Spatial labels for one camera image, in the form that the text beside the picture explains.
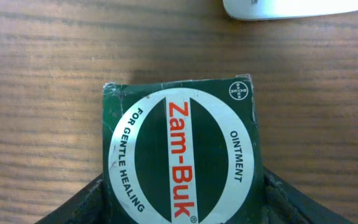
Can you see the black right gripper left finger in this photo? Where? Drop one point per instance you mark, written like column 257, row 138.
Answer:
column 86, row 206

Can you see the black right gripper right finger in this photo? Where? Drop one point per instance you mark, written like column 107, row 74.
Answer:
column 287, row 204

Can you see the dark green round-label box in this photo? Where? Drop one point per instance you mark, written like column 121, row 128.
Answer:
column 182, row 152

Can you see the white barcode scanner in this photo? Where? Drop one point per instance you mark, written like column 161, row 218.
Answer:
column 258, row 10

